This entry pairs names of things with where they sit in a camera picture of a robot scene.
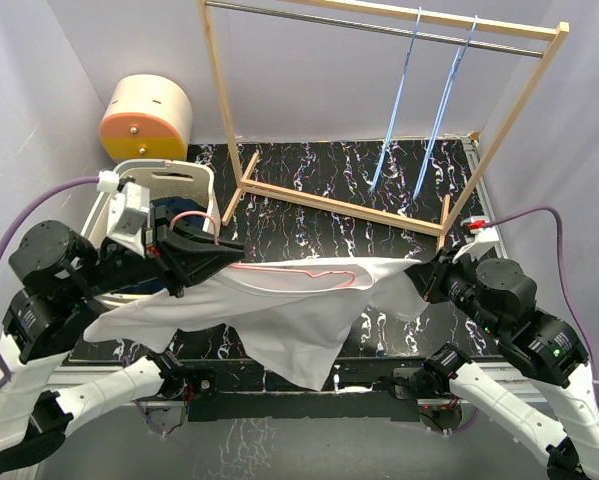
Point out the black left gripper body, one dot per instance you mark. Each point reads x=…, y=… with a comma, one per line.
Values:
x=117, y=265

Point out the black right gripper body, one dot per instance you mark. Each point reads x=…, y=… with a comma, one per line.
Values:
x=454, y=282

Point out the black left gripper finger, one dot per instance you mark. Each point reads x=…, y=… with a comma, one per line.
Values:
x=184, y=236
x=196, y=264

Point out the navy blue t shirt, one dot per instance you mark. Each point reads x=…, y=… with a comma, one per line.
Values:
x=179, y=205

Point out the pink wire hanger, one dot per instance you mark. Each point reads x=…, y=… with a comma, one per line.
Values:
x=257, y=267

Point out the white t shirt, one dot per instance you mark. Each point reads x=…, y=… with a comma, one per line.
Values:
x=291, y=324

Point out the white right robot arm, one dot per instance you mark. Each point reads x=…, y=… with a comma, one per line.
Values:
x=500, y=298

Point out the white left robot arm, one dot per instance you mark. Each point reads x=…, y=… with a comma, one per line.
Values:
x=63, y=277

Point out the cream laundry basket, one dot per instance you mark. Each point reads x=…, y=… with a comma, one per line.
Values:
x=163, y=178

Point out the cream orange drawer cabinet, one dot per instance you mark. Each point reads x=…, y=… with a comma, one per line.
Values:
x=148, y=116

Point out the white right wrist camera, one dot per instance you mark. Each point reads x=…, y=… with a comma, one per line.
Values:
x=479, y=238

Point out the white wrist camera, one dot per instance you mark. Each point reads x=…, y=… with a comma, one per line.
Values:
x=479, y=238
x=128, y=211

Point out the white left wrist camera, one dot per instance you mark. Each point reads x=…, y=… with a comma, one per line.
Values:
x=128, y=211

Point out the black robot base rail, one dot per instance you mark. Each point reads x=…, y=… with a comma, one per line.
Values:
x=212, y=390

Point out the aluminium frame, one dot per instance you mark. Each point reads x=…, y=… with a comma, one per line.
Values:
x=330, y=167

